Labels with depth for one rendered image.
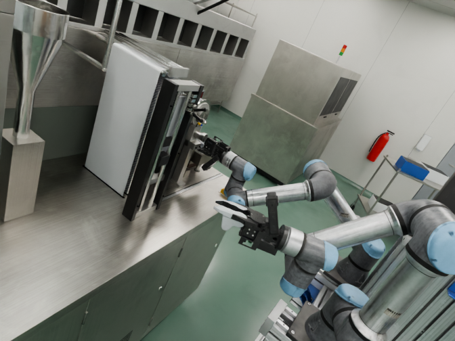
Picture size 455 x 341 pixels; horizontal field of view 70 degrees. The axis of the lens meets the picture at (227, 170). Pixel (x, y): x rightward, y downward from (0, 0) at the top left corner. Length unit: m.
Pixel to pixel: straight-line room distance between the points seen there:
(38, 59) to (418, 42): 5.34
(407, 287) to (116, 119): 1.10
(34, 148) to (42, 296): 0.41
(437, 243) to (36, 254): 1.06
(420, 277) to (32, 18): 1.13
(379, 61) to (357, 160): 1.58
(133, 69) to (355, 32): 4.93
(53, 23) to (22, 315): 0.69
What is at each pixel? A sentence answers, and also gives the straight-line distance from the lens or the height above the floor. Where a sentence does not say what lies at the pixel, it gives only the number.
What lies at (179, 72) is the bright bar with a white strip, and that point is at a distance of 1.19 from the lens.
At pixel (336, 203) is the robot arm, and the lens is 1.62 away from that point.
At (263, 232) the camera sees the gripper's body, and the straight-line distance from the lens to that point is 0.88.
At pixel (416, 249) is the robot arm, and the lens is 0.98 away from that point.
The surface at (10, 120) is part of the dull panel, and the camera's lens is 1.34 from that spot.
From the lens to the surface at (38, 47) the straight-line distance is 0.94.
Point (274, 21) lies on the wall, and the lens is 6.28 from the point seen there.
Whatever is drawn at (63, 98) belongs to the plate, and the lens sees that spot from 1.40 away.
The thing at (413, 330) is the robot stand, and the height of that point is 0.99.
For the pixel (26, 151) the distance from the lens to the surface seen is 1.07.
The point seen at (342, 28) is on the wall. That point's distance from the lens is 5.93.
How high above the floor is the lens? 1.68
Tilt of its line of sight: 24 degrees down
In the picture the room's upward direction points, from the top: 24 degrees clockwise
